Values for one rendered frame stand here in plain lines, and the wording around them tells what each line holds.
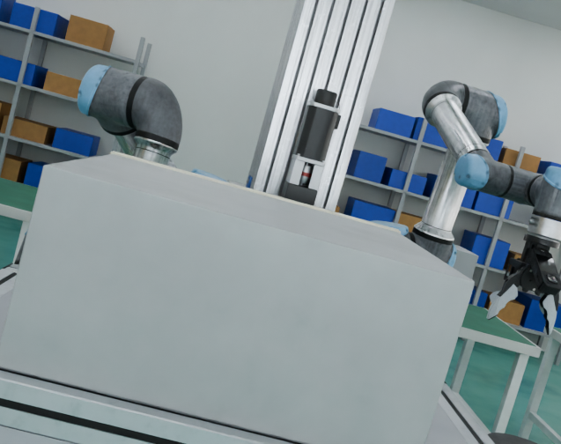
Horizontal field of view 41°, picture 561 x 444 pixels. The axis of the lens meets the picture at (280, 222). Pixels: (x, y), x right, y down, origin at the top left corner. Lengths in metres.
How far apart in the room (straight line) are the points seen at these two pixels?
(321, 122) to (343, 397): 1.38
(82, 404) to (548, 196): 1.18
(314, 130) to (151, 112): 0.60
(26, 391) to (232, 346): 0.20
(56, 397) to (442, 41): 7.57
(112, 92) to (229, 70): 6.23
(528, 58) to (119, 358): 7.82
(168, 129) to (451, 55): 6.69
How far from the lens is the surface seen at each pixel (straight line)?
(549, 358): 5.08
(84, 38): 7.51
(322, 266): 0.73
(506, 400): 4.19
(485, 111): 2.06
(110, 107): 1.66
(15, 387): 0.76
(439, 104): 1.96
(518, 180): 1.74
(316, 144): 2.07
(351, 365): 0.76
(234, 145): 7.83
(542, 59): 8.46
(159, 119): 1.61
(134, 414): 0.75
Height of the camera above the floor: 1.40
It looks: 6 degrees down
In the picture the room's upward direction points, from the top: 16 degrees clockwise
